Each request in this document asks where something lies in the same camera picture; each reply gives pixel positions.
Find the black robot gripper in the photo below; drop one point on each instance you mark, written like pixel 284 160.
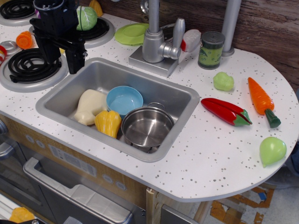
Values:
pixel 57 28

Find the light green toy broccoli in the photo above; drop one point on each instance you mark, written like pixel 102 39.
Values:
pixel 222 81

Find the stainless steel pot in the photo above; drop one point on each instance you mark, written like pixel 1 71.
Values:
pixel 145 128

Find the front black stove burner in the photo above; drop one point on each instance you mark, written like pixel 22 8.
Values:
pixel 28 71

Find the black stove burner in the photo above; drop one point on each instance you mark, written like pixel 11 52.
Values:
pixel 99 35
pixel 28 71

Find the orange toy slice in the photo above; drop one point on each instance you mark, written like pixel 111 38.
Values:
pixel 24 40

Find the green toy cabbage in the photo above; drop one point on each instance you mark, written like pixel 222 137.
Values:
pixel 87 18

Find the middle black stove burner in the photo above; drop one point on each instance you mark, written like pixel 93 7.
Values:
pixel 99 35

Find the grey metal sink basin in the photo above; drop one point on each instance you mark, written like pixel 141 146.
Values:
pixel 60 104

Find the silver stove knob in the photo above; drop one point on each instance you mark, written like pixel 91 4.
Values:
pixel 11 47

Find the cream toy chicken piece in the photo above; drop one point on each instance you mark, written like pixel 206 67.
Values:
pixel 90 104

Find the yellow toy corn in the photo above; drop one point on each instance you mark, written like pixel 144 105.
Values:
pixel 97 7

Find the red white toy piece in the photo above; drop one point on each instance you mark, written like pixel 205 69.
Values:
pixel 3 54

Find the back left stove burner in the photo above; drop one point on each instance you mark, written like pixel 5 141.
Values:
pixel 16 13

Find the green plastic plate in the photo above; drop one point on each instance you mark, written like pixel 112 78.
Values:
pixel 132 34

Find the light blue plastic bowl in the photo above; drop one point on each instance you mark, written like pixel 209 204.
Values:
pixel 124 99

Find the yellow toy bell pepper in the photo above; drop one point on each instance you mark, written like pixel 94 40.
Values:
pixel 108 122

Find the silver toy faucet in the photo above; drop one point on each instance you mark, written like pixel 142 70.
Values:
pixel 156 55

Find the white red toy radish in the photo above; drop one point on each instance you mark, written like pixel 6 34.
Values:
pixel 191 40

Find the green toy food can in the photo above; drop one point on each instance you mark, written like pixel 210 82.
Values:
pixel 211 50

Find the yellow toy on floor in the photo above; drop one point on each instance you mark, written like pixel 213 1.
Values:
pixel 20 215

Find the red toy chili pepper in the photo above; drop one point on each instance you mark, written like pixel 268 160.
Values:
pixel 228 112

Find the orange toy carrot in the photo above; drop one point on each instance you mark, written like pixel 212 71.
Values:
pixel 263 103

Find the light green toy pear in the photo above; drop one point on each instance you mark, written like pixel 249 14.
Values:
pixel 272 150

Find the silver oven door handle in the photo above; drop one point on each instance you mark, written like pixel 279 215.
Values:
pixel 76 200

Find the grey vertical post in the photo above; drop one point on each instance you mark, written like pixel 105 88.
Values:
pixel 229 25

